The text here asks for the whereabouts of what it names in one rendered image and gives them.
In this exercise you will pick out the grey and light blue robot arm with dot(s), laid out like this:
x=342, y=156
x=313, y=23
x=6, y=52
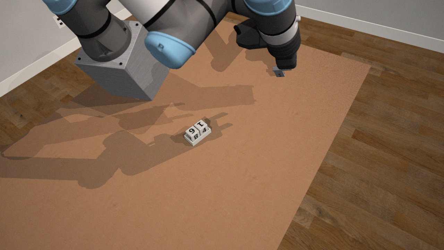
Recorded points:
x=176, y=28

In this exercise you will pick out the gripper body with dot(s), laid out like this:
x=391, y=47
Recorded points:
x=283, y=47

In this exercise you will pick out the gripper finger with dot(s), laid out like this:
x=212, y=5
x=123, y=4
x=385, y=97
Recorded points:
x=279, y=72

